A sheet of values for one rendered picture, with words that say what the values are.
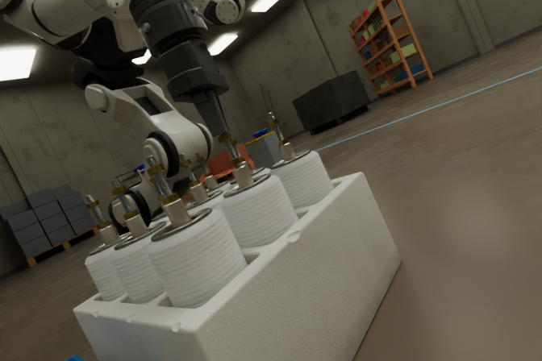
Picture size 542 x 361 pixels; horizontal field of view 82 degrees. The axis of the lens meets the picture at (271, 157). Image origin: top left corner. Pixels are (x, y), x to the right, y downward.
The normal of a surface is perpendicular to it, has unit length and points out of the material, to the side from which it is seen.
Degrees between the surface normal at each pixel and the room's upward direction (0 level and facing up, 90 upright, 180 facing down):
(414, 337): 0
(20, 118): 90
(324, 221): 90
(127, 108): 113
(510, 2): 90
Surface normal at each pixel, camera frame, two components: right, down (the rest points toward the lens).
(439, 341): -0.42, -0.91
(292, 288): 0.69, -0.28
